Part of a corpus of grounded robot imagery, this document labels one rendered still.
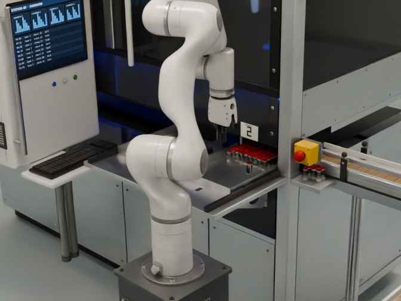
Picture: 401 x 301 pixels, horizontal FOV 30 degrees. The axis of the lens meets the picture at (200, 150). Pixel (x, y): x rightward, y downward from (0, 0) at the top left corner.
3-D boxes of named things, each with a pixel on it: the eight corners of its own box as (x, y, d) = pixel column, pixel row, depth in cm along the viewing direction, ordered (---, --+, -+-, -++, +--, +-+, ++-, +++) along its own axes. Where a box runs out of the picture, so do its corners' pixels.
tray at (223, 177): (237, 150, 303) (237, 142, 302) (288, 168, 287) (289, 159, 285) (178, 177, 280) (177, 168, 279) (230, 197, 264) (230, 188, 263)
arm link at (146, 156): (184, 226, 210) (181, 148, 201) (123, 217, 216) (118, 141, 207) (197, 207, 221) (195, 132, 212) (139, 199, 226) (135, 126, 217)
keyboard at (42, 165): (98, 141, 335) (98, 136, 334) (121, 149, 327) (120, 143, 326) (28, 171, 306) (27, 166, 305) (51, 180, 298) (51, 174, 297)
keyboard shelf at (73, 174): (86, 140, 343) (86, 135, 342) (130, 154, 327) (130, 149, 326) (8, 173, 311) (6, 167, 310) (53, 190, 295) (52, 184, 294)
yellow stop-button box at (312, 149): (305, 155, 277) (305, 137, 274) (321, 160, 273) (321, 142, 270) (292, 162, 272) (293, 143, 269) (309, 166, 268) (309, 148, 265)
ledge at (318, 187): (312, 172, 287) (312, 168, 286) (341, 181, 279) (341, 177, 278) (290, 184, 278) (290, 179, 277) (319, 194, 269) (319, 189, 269)
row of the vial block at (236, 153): (233, 157, 296) (233, 147, 294) (268, 170, 284) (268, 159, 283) (229, 159, 294) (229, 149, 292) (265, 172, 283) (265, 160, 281)
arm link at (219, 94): (240, 86, 254) (240, 94, 256) (220, 81, 260) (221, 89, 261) (223, 92, 249) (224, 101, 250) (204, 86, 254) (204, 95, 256)
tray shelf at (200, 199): (169, 132, 329) (169, 128, 328) (298, 175, 284) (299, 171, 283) (83, 165, 297) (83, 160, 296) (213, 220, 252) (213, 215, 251)
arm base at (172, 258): (172, 294, 212) (169, 237, 205) (128, 270, 224) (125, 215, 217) (218, 268, 225) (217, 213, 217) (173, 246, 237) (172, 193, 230)
